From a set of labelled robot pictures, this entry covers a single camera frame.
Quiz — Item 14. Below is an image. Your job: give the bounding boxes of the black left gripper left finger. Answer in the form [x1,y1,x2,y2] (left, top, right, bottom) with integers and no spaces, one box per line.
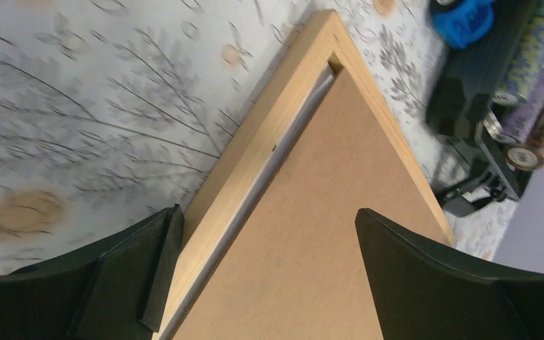
[0,205,184,339]

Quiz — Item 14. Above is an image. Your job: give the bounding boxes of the floral patterned table cloth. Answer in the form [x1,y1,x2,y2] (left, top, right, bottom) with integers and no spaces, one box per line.
[0,0,519,278]

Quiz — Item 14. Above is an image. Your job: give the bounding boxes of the light wooden picture frame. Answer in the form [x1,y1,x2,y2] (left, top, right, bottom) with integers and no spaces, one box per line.
[156,9,455,339]

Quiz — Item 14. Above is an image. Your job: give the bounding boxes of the blue toy block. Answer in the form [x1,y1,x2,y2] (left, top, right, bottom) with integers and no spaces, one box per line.
[429,0,494,50]

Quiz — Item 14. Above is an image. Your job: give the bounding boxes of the brown frame backing board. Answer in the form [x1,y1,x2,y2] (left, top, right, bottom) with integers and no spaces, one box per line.
[175,71,448,339]

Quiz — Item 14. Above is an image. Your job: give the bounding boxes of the black poker chip case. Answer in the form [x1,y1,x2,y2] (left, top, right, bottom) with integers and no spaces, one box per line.
[426,1,544,217]

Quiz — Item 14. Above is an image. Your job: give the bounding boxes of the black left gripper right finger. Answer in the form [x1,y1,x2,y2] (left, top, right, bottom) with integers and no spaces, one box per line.
[355,208,544,339]

